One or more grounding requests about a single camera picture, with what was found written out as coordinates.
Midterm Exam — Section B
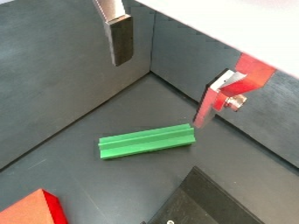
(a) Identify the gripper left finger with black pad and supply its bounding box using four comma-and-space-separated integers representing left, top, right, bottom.
92, 0, 134, 67

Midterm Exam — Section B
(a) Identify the red shape-sorting block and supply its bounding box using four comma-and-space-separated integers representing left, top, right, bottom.
0, 189, 70, 224

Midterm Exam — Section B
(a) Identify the black curved fixture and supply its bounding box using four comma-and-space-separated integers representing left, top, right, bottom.
140, 166, 266, 224

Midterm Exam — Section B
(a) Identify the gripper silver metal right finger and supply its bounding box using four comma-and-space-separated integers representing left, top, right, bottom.
194, 53, 277, 128

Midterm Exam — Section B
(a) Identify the green star-profile bar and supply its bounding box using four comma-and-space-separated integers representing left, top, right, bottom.
98, 124, 195, 159

